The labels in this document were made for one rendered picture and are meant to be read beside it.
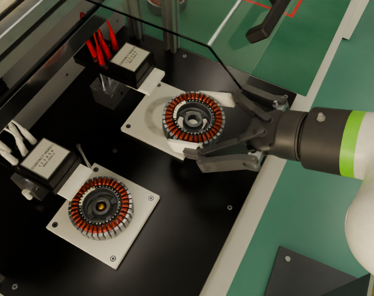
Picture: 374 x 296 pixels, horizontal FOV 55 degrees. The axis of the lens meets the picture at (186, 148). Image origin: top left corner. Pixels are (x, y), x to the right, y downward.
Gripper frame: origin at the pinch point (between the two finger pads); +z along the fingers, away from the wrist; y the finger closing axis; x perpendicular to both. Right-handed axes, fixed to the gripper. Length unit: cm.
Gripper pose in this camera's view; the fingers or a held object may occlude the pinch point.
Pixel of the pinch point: (194, 121)
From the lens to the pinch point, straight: 64.8
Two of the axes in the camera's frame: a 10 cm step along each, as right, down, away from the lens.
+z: -8.0, -1.6, 5.7
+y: 4.6, -7.7, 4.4
